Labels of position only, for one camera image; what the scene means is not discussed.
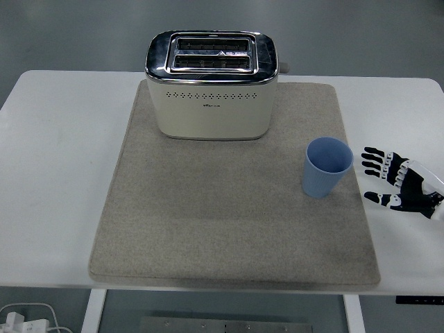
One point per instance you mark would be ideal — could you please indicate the white table leg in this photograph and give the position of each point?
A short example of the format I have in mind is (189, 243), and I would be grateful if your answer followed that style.
(93, 310)
(354, 314)

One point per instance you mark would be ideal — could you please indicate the black table control panel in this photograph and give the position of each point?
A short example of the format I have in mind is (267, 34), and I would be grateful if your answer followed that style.
(419, 300)

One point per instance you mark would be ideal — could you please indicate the beige fabric mat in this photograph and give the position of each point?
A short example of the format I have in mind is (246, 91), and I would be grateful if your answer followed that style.
(215, 215)

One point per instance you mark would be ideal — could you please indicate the cream and chrome toaster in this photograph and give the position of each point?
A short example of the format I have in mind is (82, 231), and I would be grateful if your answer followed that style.
(211, 114)

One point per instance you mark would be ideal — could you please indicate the grey metal plate with screws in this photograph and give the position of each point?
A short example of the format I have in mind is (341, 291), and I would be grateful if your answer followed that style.
(225, 326)

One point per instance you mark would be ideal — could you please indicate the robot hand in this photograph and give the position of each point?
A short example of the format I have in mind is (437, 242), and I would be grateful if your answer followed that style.
(414, 189)

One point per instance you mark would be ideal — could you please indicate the white power strip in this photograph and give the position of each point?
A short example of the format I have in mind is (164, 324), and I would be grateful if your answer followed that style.
(24, 325)

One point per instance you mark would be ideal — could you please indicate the blue ribbed plastic cup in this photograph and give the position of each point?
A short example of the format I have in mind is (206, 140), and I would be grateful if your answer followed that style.
(320, 180)

